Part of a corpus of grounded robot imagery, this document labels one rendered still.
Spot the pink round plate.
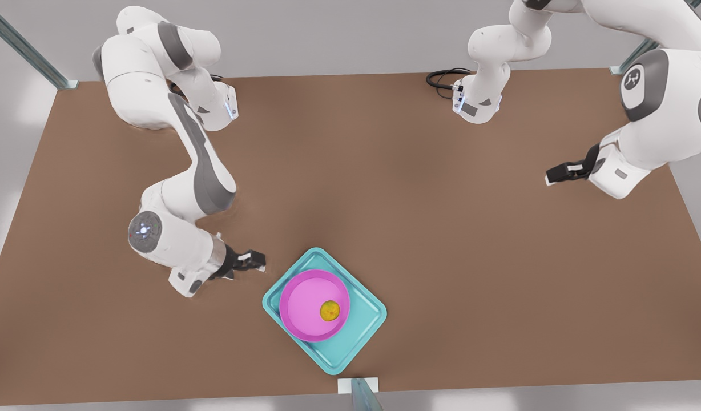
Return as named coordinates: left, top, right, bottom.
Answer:
left=279, top=269, right=351, bottom=343

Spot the teal rectangular tray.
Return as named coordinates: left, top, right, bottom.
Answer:
left=262, top=247, right=388, bottom=376

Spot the silver frame post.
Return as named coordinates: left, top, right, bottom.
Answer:
left=610, top=0, right=701, bottom=75
left=337, top=377, right=385, bottom=411
left=0, top=2, right=79, bottom=91

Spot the black cable loop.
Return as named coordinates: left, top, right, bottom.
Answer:
left=426, top=68, right=472, bottom=91

